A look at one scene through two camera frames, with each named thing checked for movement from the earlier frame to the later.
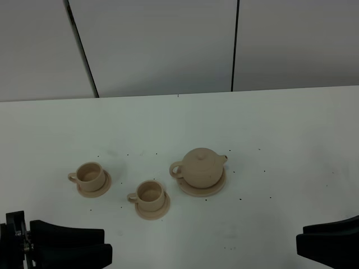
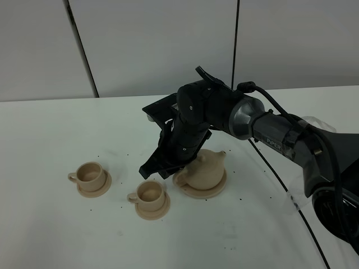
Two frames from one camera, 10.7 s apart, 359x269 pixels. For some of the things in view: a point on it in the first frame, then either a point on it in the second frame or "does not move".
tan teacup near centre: x=149 y=195 does not move
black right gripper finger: x=339 y=250 to x=166 y=171
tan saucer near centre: x=156 y=214 does not move
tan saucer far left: x=100 y=192 does not move
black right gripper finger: x=348 y=226 to x=155 y=163
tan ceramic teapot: x=201 y=168 does not move
